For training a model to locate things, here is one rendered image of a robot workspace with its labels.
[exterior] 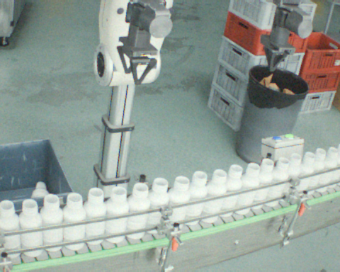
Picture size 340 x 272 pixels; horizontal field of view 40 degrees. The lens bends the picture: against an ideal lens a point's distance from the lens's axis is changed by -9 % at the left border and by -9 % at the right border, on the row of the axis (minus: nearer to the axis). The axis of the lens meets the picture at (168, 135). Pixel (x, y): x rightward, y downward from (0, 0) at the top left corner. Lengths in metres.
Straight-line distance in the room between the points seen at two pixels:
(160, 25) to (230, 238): 0.72
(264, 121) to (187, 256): 2.02
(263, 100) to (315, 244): 1.03
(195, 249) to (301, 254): 1.60
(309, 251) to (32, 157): 1.86
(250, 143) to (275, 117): 0.29
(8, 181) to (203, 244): 0.79
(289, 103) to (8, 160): 2.06
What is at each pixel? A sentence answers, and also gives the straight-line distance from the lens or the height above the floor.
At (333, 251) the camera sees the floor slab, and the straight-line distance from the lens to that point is 3.12.
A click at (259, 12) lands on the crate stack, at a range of 3.58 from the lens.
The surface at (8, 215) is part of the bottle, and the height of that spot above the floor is 1.15.
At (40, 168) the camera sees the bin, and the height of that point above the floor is 0.82.
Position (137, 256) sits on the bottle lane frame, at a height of 0.96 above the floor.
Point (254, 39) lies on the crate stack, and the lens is 3.63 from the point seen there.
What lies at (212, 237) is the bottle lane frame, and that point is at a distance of 1.46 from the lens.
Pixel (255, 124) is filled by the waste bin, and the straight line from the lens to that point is 3.41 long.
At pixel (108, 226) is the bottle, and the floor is 1.06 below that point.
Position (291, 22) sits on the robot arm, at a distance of 1.37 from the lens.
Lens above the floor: 1.94
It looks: 32 degrees down
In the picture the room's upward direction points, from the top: 11 degrees clockwise
